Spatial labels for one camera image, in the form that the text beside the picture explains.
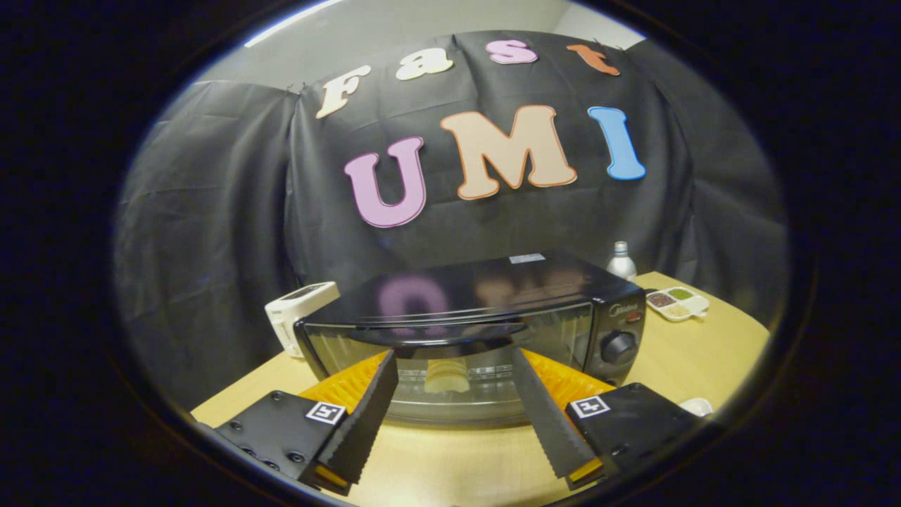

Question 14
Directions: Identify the white pop-up toaster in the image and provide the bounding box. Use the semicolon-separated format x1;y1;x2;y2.
265;281;341;358

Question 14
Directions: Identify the pink plastic bottle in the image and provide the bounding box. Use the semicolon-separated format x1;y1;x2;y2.
607;241;638;282

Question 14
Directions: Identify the white sectioned seed dish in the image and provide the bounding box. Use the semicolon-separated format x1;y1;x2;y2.
645;286;710;323

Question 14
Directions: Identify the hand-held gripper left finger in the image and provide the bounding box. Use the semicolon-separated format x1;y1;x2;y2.
215;350;399;496

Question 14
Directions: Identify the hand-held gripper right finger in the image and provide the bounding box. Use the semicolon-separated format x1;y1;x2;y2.
510;347;705;492

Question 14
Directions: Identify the black toaster oven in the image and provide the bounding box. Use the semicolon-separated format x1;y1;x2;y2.
294;252;647;427

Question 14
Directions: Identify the pale sliced bread roll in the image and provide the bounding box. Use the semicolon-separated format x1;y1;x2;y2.
424;358;470;394

